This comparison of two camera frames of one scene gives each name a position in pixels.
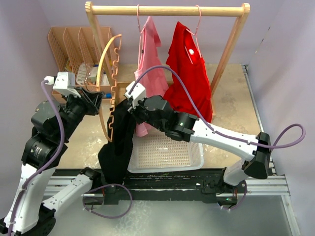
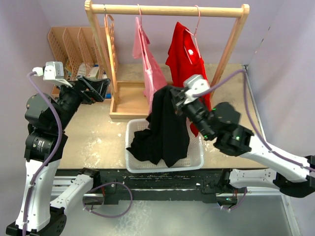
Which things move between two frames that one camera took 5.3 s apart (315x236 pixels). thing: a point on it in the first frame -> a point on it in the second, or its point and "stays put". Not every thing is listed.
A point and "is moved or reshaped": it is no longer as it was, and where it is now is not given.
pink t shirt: [150, 72] is moved or reshaped
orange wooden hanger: [114, 75] -> [110, 40]
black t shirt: [115, 156] -> [167, 138]
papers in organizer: [80, 73] stays put
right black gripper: [135, 110] -> [178, 99]
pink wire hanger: [140, 31] -> [142, 40]
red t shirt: [184, 55] stays put
